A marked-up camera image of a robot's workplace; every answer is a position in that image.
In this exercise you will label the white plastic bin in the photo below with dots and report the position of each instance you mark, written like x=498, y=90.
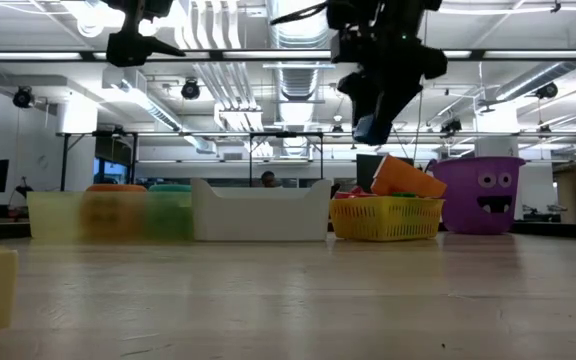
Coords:
x=263, y=215

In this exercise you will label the black ceiling spotlight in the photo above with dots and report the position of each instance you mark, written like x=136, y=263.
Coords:
x=547, y=91
x=190, y=90
x=22, y=97
x=451, y=126

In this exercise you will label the yellow translucent plastic tray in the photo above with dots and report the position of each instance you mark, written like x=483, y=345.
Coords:
x=53, y=217

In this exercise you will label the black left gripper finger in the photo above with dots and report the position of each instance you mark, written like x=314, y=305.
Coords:
x=128, y=50

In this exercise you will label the black background table frame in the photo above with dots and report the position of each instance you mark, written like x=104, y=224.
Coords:
x=321, y=160

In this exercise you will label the yellow slotted plastic basket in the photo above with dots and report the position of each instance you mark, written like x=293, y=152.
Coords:
x=385, y=220

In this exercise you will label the purple bucket with face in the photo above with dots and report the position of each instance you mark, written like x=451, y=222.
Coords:
x=460, y=210

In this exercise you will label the black background robot arm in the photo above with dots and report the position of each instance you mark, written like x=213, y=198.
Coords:
x=23, y=190

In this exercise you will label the blue rounded block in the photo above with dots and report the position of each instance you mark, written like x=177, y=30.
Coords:
x=368, y=131

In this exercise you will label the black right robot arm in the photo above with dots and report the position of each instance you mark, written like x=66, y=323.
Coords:
x=403, y=12

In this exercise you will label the silver ventilation duct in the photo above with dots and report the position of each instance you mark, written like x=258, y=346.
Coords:
x=298, y=75

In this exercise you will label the silver round ceiling duct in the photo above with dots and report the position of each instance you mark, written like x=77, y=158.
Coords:
x=543, y=75

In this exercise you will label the black computer monitor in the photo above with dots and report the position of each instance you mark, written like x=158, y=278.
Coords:
x=365, y=172

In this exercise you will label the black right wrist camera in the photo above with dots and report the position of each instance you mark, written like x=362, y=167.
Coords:
x=348, y=12

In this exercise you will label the long orange toy block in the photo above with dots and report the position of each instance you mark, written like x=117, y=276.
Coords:
x=403, y=177

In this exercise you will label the person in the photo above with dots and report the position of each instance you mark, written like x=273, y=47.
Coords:
x=268, y=178

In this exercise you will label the black overhead crossbar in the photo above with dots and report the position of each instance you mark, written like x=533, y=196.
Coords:
x=268, y=54

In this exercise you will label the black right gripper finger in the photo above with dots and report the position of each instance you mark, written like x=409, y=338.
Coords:
x=360, y=97
x=393, y=102

